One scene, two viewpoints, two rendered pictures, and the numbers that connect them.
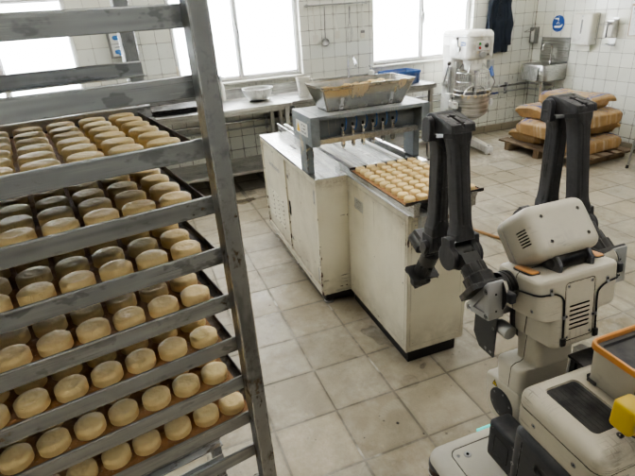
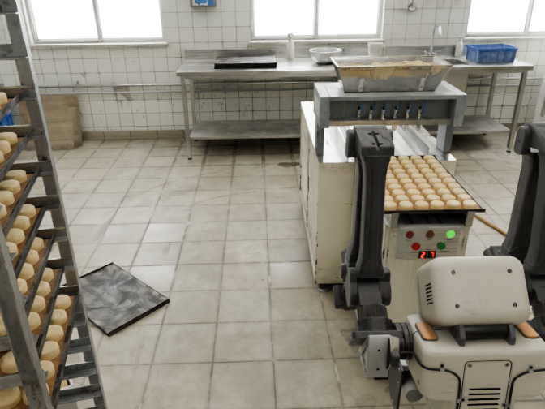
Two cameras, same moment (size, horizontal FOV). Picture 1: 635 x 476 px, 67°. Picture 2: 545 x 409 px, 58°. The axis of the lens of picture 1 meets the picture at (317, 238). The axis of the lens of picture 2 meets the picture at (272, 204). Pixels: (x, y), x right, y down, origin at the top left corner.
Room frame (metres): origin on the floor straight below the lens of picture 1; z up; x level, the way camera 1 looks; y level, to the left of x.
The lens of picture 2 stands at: (0.18, -0.50, 1.75)
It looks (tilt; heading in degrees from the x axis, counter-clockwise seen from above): 26 degrees down; 18
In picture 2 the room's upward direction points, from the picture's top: 1 degrees counter-clockwise
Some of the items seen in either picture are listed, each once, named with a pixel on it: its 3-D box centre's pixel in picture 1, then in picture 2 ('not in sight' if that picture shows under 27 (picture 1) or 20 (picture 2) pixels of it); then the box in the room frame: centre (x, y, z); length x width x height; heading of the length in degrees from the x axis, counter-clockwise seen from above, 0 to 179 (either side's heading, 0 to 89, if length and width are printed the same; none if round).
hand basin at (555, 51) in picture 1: (548, 61); not in sight; (6.33, -3.07, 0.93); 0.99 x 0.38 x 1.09; 19
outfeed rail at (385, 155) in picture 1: (374, 149); (402, 138); (2.94, -0.40, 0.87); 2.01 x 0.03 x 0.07; 18
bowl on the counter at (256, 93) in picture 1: (257, 93); (325, 56); (5.21, 0.52, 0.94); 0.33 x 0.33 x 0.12
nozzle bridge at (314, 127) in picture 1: (360, 134); (383, 120); (2.79, -0.30, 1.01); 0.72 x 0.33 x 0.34; 108
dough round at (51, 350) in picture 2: not in sight; (47, 350); (0.86, 0.26, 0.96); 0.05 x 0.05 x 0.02
